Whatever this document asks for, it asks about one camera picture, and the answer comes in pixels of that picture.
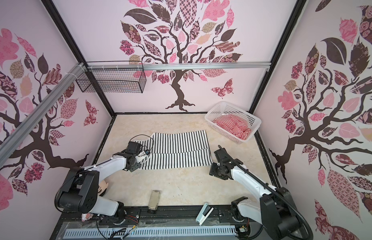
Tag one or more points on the white plastic laundry basket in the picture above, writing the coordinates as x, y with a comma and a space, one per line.
225, 108

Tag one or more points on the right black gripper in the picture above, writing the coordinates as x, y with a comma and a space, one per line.
212, 170

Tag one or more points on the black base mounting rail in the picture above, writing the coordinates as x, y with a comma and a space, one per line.
174, 214

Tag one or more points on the white slotted cable duct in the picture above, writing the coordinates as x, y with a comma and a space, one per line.
148, 232

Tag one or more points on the black wire mesh basket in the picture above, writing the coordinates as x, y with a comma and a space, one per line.
113, 77

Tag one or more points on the white green handheld device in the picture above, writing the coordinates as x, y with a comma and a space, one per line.
204, 213

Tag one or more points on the small tan rectangular device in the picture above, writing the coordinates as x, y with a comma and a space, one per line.
154, 201

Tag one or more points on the black white striped tank top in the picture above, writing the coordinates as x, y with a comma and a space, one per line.
171, 151

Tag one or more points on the cartoon face plush toy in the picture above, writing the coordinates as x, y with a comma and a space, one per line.
103, 186

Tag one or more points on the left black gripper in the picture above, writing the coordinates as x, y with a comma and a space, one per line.
132, 168

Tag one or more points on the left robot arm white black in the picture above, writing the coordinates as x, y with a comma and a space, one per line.
79, 192

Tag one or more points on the silver aluminium rail back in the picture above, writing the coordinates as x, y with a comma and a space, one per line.
163, 67

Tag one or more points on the silver aluminium rail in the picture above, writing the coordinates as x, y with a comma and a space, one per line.
163, 67
26, 126

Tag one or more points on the small pink round object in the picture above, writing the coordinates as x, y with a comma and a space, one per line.
86, 217

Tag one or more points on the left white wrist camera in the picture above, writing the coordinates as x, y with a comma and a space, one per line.
142, 156

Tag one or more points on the silver aluminium rail left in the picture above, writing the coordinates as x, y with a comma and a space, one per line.
26, 126

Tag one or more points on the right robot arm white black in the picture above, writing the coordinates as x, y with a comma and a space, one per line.
266, 196

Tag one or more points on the red white striped tank top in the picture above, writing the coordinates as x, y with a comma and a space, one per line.
235, 125

